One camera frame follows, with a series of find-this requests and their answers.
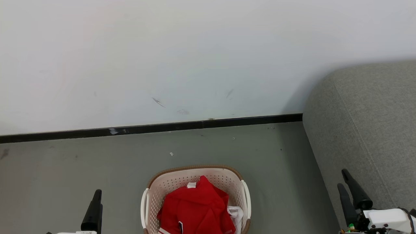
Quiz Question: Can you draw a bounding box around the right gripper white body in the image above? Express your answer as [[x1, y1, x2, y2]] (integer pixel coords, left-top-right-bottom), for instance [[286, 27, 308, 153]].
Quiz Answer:
[[340, 208, 416, 234]]

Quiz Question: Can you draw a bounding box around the grey fabric sofa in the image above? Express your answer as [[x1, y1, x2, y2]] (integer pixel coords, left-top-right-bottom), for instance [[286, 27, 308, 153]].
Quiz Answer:
[[302, 60, 416, 234]]

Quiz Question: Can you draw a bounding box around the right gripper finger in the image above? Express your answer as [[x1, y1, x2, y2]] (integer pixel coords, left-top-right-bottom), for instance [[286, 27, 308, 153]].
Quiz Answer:
[[337, 183, 358, 227], [341, 169, 373, 210]]

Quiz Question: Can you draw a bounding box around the black skirting board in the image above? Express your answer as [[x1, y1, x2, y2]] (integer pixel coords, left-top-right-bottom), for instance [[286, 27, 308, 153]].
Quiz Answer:
[[0, 113, 303, 144]]

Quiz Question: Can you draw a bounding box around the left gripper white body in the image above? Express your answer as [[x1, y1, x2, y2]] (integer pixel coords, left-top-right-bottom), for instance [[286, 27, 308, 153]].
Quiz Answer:
[[45, 230, 98, 234]]

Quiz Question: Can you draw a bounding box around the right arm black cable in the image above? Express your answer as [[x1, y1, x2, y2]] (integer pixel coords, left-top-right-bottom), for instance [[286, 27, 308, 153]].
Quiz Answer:
[[398, 207, 416, 234]]

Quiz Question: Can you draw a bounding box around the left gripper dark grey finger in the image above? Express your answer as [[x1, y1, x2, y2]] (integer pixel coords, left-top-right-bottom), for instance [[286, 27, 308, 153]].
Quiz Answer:
[[81, 189, 103, 232]]

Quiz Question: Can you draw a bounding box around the red garment with white trim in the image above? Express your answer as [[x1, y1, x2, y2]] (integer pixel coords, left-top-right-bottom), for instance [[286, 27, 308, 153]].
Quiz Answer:
[[157, 175, 236, 234]]

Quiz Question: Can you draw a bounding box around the cream perforated laundry basket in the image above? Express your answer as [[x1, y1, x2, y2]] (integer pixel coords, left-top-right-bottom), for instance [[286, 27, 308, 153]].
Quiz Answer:
[[140, 164, 252, 234]]

